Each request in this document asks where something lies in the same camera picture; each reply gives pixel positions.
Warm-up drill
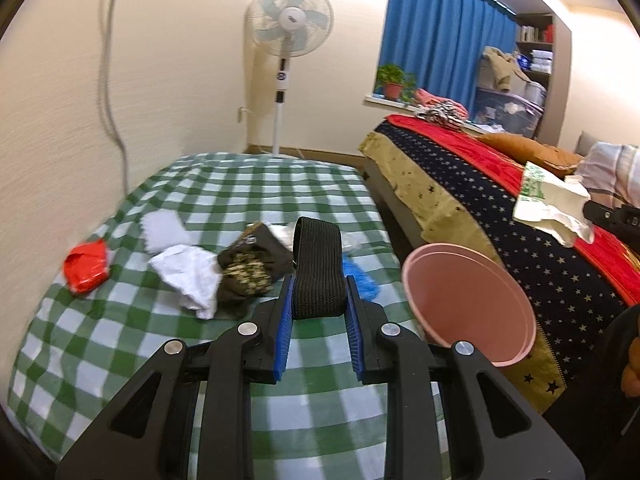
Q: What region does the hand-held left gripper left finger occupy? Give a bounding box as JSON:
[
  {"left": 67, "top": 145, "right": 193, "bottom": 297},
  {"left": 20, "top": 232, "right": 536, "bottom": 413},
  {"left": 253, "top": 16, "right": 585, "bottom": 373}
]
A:
[{"left": 55, "top": 275, "right": 296, "bottom": 480}]

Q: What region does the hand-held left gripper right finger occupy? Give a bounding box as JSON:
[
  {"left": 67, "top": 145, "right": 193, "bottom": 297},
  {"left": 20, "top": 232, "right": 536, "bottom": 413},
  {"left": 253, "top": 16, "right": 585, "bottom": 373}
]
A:
[{"left": 344, "top": 275, "right": 587, "bottom": 480}]

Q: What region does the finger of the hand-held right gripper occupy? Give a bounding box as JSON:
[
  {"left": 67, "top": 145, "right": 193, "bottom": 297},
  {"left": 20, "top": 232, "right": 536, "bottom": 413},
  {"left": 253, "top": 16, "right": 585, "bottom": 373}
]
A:
[{"left": 582, "top": 200, "right": 640, "bottom": 235}]

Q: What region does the blue foam fruit net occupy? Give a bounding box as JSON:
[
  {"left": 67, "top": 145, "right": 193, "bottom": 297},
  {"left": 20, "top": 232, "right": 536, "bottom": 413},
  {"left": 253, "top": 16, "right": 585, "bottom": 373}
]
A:
[{"left": 341, "top": 254, "right": 382, "bottom": 303}]

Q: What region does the black elastic band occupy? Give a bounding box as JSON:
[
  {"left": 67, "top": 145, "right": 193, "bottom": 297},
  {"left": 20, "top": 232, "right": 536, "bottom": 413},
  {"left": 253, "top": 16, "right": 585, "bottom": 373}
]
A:
[{"left": 291, "top": 216, "right": 347, "bottom": 320}]

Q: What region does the dark patterned sock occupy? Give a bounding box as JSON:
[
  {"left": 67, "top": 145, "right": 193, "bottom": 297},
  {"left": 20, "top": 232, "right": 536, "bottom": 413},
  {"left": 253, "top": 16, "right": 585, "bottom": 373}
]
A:
[{"left": 216, "top": 221, "right": 296, "bottom": 318}]

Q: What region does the pink plastic bin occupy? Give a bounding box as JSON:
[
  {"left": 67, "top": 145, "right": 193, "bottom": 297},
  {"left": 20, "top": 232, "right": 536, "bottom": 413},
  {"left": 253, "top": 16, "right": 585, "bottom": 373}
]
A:
[{"left": 401, "top": 243, "right": 537, "bottom": 367}]

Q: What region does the white tissue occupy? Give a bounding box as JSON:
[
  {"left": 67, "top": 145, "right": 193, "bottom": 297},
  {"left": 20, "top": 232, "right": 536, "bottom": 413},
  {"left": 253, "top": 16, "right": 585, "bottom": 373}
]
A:
[{"left": 148, "top": 245, "right": 223, "bottom": 320}]

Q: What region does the white foam fruit net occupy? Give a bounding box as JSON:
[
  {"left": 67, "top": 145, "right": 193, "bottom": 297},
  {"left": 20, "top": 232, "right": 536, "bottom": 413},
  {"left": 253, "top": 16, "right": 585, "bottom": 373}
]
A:
[{"left": 141, "top": 211, "right": 193, "bottom": 255}]

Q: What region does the red plastic wrapper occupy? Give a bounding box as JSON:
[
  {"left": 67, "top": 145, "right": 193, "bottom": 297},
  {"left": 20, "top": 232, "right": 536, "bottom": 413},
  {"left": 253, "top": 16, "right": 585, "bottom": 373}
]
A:
[{"left": 63, "top": 240, "right": 110, "bottom": 295}]

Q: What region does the white striped pillow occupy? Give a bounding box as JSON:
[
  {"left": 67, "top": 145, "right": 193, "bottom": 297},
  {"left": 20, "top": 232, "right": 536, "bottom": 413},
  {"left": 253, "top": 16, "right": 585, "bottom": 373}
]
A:
[{"left": 575, "top": 141, "right": 640, "bottom": 211}]

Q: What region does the white green tissue pack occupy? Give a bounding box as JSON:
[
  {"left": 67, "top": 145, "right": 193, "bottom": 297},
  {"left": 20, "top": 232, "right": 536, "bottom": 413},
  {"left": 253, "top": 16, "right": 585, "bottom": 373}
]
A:
[{"left": 512, "top": 161, "right": 596, "bottom": 248}]

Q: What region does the orange pillow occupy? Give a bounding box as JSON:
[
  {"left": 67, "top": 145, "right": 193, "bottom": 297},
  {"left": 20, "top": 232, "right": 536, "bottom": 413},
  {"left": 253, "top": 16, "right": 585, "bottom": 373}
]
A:
[{"left": 477, "top": 132, "right": 583, "bottom": 178}]

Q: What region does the bed with star blanket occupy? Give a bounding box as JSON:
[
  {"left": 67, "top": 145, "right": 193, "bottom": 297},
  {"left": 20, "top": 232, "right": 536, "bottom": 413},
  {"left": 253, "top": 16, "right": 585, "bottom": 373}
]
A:
[{"left": 359, "top": 120, "right": 631, "bottom": 411}]

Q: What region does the clear plastic storage box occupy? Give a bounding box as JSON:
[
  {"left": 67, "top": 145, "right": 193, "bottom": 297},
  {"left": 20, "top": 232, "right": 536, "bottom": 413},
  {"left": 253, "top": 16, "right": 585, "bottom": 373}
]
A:
[{"left": 472, "top": 85, "right": 546, "bottom": 138}]

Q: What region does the red blanket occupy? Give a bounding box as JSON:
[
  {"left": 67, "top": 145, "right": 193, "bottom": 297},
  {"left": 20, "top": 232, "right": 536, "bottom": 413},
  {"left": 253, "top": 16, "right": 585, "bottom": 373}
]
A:
[{"left": 385, "top": 114, "right": 640, "bottom": 306}]

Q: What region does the green checked blanket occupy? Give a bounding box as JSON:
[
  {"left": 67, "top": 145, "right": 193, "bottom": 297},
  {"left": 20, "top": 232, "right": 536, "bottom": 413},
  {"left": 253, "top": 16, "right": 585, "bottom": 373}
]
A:
[{"left": 10, "top": 152, "right": 451, "bottom": 480}]

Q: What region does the beige garment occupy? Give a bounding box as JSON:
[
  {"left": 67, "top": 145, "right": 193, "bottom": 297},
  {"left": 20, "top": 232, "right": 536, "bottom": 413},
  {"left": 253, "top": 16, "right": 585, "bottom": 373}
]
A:
[{"left": 482, "top": 46, "right": 531, "bottom": 92}]

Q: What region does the bookshelf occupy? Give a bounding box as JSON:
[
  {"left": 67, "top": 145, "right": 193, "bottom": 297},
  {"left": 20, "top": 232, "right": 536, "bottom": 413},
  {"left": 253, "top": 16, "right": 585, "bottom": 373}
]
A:
[{"left": 515, "top": 12, "right": 556, "bottom": 91}]

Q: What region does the striped black white cloth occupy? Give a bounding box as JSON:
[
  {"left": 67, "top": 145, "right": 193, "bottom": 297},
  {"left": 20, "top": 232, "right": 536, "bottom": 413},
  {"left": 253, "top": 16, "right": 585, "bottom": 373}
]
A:
[{"left": 417, "top": 100, "right": 471, "bottom": 131}]

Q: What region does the pink cloth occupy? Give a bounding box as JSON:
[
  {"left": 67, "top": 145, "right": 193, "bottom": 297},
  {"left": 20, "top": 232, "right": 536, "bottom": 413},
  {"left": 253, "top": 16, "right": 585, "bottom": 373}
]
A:
[{"left": 414, "top": 88, "right": 451, "bottom": 107}]

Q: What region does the white window sill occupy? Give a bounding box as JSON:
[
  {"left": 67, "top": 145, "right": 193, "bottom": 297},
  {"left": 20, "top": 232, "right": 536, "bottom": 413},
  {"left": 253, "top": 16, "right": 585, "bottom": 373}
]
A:
[{"left": 364, "top": 94, "right": 426, "bottom": 111}]

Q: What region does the blue curtain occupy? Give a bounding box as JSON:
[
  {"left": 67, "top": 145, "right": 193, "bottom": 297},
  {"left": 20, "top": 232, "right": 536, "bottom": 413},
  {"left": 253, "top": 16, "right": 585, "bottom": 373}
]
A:
[{"left": 375, "top": 0, "right": 518, "bottom": 111}]

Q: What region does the potted green plant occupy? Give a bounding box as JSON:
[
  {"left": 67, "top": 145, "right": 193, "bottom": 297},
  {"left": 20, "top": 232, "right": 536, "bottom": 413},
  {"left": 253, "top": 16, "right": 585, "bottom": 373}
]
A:
[{"left": 375, "top": 64, "right": 418, "bottom": 103}]

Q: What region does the white standing fan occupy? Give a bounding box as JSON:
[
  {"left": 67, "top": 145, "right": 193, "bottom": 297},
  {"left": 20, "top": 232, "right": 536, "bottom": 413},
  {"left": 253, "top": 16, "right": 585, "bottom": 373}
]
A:
[{"left": 243, "top": 0, "right": 335, "bottom": 157}]

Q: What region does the grey bed frame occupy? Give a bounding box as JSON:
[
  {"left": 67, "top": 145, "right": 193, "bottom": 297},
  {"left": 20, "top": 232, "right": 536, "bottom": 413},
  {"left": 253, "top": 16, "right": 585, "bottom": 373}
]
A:
[{"left": 362, "top": 157, "right": 431, "bottom": 246}]

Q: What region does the grey wall cable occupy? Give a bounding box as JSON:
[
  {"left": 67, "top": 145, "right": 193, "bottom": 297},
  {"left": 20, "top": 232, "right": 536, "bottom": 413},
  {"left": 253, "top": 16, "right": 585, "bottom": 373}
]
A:
[{"left": 97, "top": 0, "right": 132, "bottom": 191}]

